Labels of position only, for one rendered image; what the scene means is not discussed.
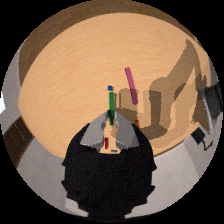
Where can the green rod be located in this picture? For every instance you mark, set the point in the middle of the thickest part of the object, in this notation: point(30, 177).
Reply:
point(111, 108)

